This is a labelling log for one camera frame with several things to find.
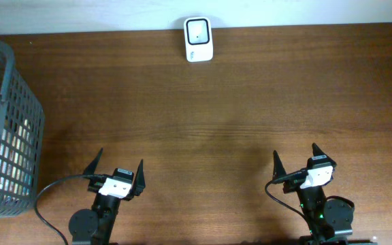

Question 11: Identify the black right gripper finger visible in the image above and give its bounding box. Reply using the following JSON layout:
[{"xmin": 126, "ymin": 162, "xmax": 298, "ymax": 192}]
[
  {"xmin": 311, "ymin": 143, "xmax": 337, "ymax": 167},
  {"xmin": 272, "ymin": 150, "xmax": 287, "ymax": 180}
]

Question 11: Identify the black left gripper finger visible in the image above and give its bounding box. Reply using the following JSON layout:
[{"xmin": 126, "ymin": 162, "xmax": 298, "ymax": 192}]
[
  {"xmin": 132, "ymin": 159, "xmax": 146, "ymax": 196},
  {"xmin": 83, "ymin": 148, "xmax": 103, "ymax": 175}
]

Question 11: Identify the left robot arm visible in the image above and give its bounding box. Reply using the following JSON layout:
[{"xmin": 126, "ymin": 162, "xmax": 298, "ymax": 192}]
[{"xmin": 68, "ymin": 150, "xmax": 146, "ymax": 244}]

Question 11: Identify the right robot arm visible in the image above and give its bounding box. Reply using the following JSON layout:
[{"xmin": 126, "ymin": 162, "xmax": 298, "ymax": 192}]
[{"xmin": 265, "ymin": 143, "xmax": 355, "ymax": 244}]

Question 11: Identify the white barcode scanner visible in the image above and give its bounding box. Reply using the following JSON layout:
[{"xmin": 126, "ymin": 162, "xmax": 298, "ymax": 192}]
[{"xmin": 183, "ymin": 16, "xmax": 214, "ymax": 63}]

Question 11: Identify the grey plastic mesh basket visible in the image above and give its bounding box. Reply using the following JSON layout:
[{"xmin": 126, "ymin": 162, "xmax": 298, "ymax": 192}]
[{"xmin": 0, "ymin": 41, "xmax": 45, "ymax": 218}]

